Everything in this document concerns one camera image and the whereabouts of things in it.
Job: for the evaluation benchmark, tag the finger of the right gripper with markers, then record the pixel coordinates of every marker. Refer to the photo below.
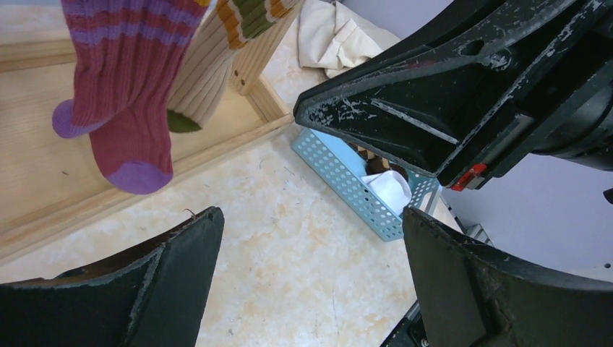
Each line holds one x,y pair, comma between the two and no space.
419,102

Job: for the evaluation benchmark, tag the purple pink striped sock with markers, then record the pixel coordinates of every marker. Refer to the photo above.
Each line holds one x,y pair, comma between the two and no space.
128,55

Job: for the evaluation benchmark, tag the brown yellow argyle sock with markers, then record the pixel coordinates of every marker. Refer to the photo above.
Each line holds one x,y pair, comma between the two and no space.
378,165

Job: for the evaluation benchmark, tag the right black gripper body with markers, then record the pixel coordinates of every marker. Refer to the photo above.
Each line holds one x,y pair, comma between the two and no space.
561,106

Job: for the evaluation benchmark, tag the beige striped ribbed sock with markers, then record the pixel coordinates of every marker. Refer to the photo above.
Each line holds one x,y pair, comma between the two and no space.
199,85

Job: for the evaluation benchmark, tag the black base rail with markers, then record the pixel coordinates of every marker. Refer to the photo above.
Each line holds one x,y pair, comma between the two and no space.
409,332

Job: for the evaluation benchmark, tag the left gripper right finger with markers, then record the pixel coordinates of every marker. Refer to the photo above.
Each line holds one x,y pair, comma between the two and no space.
472,294

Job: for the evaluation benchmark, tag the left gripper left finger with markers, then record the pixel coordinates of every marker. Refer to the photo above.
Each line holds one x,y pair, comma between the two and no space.
151,294

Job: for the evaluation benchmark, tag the beige crumpled cloth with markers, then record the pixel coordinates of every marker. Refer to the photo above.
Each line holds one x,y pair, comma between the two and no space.
335,39

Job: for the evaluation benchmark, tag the wooden hanger stand frame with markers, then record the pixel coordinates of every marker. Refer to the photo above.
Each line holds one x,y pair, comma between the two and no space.
51,185

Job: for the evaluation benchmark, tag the light blue plastic basket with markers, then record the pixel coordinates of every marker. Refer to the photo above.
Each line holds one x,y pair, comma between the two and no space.
342,168

